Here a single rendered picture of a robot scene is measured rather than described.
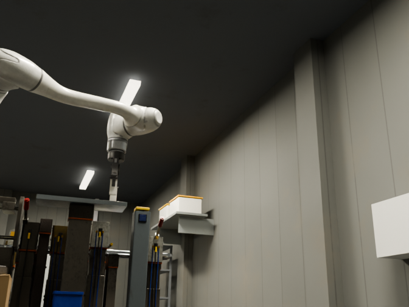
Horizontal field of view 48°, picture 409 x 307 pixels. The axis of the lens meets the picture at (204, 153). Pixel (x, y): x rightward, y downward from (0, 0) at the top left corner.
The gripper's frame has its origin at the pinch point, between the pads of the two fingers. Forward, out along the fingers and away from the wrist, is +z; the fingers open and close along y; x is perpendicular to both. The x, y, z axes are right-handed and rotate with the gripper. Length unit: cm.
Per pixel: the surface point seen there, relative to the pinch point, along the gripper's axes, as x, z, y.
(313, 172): -163, -68, 151
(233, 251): -142, -26, 348
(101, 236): 3.8, 15.8, 12.4
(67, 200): 18.1, 4.8, -8.6
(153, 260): -20.5, 25.0, 16.3
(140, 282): -14.4, 36.2, -0.7
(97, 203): 6.1, 5.0, -6.9
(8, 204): 43.0, 5.7, 3.1
